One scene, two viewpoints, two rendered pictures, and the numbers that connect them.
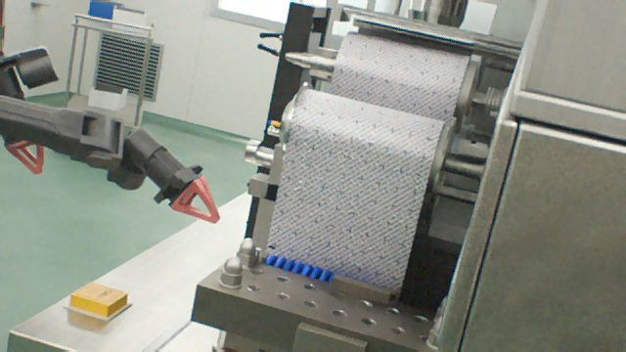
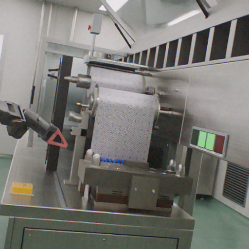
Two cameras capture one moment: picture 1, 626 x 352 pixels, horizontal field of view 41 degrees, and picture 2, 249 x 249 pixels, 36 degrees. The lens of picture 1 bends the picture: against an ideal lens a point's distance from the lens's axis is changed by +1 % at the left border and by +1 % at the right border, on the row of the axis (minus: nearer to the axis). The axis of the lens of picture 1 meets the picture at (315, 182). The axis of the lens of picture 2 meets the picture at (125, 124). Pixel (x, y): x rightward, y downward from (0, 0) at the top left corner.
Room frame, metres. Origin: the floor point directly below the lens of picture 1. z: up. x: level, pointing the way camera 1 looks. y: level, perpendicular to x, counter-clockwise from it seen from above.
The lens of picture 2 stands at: (-0.07, 0.61, 1.26)
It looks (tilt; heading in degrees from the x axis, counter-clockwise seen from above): 3 degrees down; 334
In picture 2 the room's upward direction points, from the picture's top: 9 degrees clockwise
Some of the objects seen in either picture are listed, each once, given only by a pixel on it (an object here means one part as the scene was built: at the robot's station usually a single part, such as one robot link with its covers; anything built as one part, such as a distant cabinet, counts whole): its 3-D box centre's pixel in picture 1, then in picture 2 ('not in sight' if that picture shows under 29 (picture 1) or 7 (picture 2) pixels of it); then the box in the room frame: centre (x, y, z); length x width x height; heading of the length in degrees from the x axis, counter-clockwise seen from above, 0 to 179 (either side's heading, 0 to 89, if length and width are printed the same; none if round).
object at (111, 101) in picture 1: (109, 77); not in sight; (5.98, 1.63, 0.51); 0.91 x 0.58 x 1.02; 12
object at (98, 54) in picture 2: (438, 1); (98, 58); (2.07, -0.20, 1.50); 0.14 x 0.14 x 0.06
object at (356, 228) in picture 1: (340, 231); (121, 142); (1.30, -0.06, 1.11); 0.23 x 0.01 x 0.18; 78
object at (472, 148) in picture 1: (475, 148); (164, 104); (1.32, -0.24, 1.28); 0.06 x 0.05 x 0.02; 78
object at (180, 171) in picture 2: (442, 331); (181, 169); (1.10, -0.22, 1.05); 0.04 x 0.04 x 0.04
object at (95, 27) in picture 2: not in sight; (94, 24); (1.92, -0.09, 1.66); 0.07 x 0.07 x 0.10; 79
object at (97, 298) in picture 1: (99, 299); (22, 188); (1.28, 0.31, 0.91); 0.07 x 0.07 x 0.02; 78
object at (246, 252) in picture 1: (246, 251); (89, 155); (1.26, 0.08, 1.05); 0.04 x 0.04 x 0.04
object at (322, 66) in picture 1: (329, 66); (83, 81); (1.63, 0.02, 1.33); 0.06 x 0.06 x 0.06; 78
